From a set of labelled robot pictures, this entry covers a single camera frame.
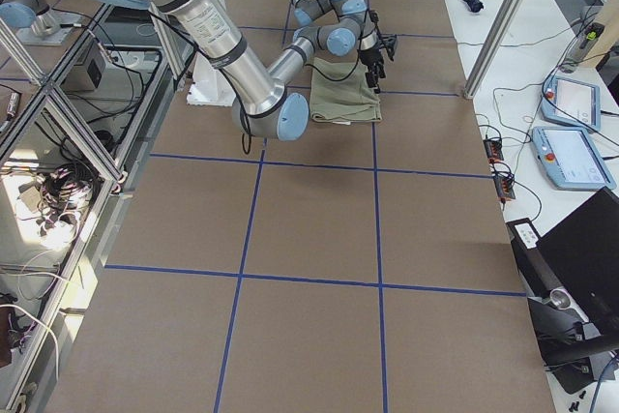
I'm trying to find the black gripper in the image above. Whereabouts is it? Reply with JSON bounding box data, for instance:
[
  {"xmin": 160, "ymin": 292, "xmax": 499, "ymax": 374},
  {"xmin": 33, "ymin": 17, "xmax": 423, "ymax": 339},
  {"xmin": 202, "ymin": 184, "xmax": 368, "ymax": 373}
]
[{"xmin": 359, "ymin": 31, "xmax": 398, "ymax": 94}]

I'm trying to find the sage green long-sleeve shirt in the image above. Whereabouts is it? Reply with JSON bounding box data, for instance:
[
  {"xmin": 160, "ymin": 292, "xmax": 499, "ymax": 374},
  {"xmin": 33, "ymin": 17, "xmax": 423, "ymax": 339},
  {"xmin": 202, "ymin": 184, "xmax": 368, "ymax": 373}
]
[{"xmin": 309, "ymin": 57, "xmax": 382, "ymax": 124}]

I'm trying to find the orange electronics module far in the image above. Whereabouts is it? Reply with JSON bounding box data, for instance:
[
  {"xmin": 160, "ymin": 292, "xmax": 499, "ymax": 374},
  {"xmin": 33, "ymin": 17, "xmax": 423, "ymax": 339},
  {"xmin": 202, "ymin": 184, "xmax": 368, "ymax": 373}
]
[{"xmin": 483, "ymin": 137, "xmax": 504, "ymax": 163}]

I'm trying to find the orange electronics module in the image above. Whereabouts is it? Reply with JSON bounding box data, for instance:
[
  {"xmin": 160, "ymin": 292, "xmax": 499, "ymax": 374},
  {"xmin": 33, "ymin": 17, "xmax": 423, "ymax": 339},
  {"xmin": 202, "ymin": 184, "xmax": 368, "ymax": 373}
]
[
  {"xmin": 483, "ymin": 137, "xmax": 504, "ymax": 163},
  {"xmin": 493, "ymin": 171, "xmax": 516, "ymax": 204}
]

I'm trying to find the orange electronics module near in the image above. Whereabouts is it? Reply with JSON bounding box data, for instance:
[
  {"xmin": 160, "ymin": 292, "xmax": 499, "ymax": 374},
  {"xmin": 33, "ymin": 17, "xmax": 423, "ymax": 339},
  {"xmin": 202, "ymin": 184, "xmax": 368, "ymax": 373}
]
[{"xmin": 493, "ymin": 171, "xmax": 516, "ymax": 204}]

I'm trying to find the far blue teach pendant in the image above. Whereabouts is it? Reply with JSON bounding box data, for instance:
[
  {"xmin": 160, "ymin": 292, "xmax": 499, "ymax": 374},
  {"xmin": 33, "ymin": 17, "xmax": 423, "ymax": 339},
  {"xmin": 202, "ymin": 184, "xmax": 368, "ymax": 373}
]
[{"xmin": 542, "ymin": 75, "xmax": 601, "ymax": 132}]

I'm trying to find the blue teach pendant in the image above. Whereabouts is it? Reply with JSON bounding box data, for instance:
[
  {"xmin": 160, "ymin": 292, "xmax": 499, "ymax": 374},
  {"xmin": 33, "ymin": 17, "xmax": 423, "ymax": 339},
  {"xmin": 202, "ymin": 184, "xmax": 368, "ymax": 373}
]
[
  {"xmin": 531, "ymin": 127, "xmax": 617, "ymax": 191},
  {"xmin": 542, "ymin": 75, "xmax": 601, "ymax": 132}
]

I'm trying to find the near blue teach pendant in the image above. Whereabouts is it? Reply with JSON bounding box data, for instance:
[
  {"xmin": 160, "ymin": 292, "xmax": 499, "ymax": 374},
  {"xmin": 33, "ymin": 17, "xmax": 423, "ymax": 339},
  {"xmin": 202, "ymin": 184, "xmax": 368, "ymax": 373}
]
[{"xmin": 531, "ymin": 127, "xmax": 617, "ymax": 191}]

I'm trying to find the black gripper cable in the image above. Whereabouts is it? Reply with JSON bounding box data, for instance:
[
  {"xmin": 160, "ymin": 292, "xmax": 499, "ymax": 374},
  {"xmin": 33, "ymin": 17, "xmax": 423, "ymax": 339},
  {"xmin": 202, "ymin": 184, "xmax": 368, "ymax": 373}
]
[{"xmin": 240, "ymin": 6, "xmax": 383, "ymax": 157}]

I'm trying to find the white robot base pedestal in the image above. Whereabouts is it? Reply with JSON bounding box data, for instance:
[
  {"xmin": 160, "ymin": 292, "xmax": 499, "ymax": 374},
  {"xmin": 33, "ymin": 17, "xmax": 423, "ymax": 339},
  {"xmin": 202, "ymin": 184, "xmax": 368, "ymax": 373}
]
[{"xmin": 187, "ymin": 55, "xmax": 236, "ymax": 107}]

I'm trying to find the aluminium frame post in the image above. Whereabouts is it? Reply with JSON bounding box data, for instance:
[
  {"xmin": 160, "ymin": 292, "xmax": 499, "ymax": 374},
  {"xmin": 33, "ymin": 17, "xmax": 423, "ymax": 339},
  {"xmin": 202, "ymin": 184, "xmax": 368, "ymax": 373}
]
[{"xmin": 462, "ymin": 0, "xmax": 523, "ymax": 100}]

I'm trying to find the aluminium truss frame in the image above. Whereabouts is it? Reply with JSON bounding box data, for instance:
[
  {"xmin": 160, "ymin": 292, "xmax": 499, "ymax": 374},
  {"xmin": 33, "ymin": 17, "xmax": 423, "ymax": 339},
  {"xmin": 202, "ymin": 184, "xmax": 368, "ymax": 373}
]
[{"xmin": 1, "ymin": 0, "xmax": 192, "ymax": 412}]

